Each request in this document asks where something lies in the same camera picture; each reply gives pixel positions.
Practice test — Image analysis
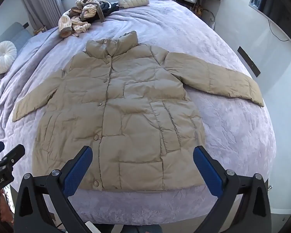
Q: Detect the khaki puffer jacket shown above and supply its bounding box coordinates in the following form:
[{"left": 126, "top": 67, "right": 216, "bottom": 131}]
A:
[{"left": 12, "top": 31, "right": 265, "bottom": 192}]

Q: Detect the white floor fan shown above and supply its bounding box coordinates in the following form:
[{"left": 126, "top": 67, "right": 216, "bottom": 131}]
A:
[{"left": 204, "top": 10, "right": 216, "bottom": 30}]

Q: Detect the lavender embossed blanket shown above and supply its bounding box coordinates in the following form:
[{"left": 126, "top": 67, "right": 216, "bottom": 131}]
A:
[{"left": 0, "top": 0, "right": 277, "bottom": 226}]

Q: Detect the folded cream puffer jacket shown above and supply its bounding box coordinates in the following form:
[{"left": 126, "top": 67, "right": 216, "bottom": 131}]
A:
[{"left": 118, "top": 0, "right": 150, "bottom": 8}]

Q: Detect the black rectangular board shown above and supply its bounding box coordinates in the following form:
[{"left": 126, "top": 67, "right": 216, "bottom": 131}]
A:
[{"left": 237, "top": 46, "right": 261, "bottom": 78}]

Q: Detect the dark navy garment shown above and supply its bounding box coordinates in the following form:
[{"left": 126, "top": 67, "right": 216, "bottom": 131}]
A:
[{"left": 97, "top": 0, "right": 120, "bottom": 20}]

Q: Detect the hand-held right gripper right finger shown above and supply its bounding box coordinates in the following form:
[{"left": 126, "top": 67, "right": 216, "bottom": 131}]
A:
[{"left": 193, "top": 146, "right": 272, "bottom": 233}]

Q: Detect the black television cable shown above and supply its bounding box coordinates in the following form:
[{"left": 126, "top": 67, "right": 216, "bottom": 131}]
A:
[{"left": 268, "top": 19, "right": 289, "bottom": 42}]

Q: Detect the wall mounted black television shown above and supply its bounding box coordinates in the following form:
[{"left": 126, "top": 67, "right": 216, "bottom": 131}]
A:
[{"left": 249, "top": 0, "right": 291, "bottom": 54}]

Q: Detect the grey quilted headboard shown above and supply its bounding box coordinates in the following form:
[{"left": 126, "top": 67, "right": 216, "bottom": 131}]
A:
[{"left": 0, "top": 22, "right": 32, "bottom": 97}]

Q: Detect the cream striped fleece garment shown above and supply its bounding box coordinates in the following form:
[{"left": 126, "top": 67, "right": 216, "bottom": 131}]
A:
[{"left": 58, "top": 0, "right": 106, "bottom": 39}]

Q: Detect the round white pleated cushion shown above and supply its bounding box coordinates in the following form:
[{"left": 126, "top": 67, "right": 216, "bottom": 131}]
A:
[{"left": 0, "top": 41, "right": 17, "bottom": 74}]

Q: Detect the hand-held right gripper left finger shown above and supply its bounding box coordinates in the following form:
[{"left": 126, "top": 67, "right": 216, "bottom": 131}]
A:
[{"left": 13, "top": 146, "right": 94, "bottom": 233}]

